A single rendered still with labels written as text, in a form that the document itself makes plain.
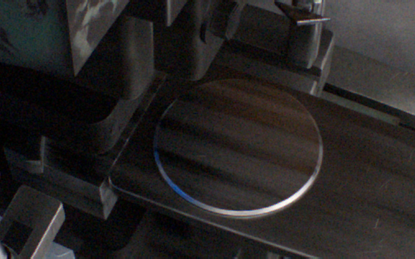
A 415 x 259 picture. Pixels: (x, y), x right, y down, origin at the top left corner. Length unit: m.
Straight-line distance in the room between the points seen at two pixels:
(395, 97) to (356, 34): 0.99
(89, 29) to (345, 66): 0.60
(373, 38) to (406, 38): 0.09
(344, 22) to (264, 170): 1.28
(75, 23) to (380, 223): 0.36
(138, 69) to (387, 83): 0.43
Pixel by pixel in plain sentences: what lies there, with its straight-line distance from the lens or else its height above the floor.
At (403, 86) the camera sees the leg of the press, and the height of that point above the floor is 0.64.
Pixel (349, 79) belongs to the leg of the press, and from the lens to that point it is 0.83.
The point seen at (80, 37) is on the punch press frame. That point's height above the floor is 1.07.
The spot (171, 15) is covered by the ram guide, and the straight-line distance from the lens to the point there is 0.37.
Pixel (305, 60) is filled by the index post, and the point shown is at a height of 0.72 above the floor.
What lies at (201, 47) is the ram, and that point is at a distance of 0.46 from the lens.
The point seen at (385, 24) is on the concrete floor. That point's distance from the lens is 1.86.
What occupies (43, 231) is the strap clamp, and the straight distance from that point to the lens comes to 0.59.
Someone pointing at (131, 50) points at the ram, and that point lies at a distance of 0.44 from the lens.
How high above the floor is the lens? 1.25
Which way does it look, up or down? 52 degrees down
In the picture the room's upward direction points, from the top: 2 degrees clockwise
